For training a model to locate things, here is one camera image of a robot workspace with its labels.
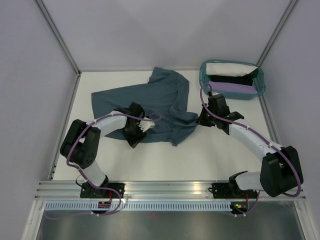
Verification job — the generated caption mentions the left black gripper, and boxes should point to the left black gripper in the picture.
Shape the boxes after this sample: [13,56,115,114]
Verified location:
[121,120,148,150]

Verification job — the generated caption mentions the blue-grey t shirt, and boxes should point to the blue-grey t shirt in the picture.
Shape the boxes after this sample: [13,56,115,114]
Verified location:
[91,67,198,147]

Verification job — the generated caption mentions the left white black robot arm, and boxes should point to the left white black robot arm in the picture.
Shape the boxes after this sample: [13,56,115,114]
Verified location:
[60,102,155,198]

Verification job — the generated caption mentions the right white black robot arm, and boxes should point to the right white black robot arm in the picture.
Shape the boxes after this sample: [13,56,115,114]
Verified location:
[197,92,304,198]

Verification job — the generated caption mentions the purple rolled t shirt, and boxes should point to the purple rolled t shirt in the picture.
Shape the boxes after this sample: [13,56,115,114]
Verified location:
[208,81,258,95]

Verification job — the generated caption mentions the white rolled t shirt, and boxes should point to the white rolled t shirt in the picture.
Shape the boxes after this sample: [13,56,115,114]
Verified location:
[205,62,258,77]

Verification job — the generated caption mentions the black rolled t shirt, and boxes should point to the black rolled t shirt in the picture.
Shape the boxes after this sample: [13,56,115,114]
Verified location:
[209,75,253,86]

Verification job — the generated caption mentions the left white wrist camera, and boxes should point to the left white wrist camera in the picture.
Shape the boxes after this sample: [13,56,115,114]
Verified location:
[138,119,156,133]

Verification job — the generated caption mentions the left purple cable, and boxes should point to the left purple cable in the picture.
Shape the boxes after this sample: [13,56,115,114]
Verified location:
[44,112,163,221]

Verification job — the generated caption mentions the purple cable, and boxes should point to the purple cable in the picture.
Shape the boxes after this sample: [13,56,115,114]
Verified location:
[44,112,163,221]
[199,83,304,218]

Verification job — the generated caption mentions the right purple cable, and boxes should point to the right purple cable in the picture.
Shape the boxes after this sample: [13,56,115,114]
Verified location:
[199,83,304,218]

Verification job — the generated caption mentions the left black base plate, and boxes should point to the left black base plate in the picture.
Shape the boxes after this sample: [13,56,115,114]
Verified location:
[80,182,125,199]

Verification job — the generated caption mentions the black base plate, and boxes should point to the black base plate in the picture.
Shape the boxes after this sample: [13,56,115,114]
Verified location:
[80,182,125,199]
[208,182,258,200]

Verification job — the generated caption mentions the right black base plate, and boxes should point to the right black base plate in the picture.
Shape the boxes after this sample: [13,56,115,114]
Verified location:
[208,182,258,200]

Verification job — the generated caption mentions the aluminium front rail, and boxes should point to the aluminium front rail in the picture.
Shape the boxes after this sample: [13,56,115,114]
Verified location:
[34,180,307,201]

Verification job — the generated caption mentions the light blue cable duct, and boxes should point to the light blue cable duct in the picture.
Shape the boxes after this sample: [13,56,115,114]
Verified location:
[45,201,231,212]

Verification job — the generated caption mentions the right aluminium frame post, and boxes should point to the right aluminium frame post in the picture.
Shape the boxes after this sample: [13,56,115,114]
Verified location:
[256,0,300,67]

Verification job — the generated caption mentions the aluminium frame post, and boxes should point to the aluminium frame post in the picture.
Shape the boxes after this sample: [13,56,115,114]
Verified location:
[256,0,300,67]
[33,0,81,76]

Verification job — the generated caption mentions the left aluminium frame post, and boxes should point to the left aluminium frame post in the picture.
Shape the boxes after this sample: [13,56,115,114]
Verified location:
[33,0,81,76]

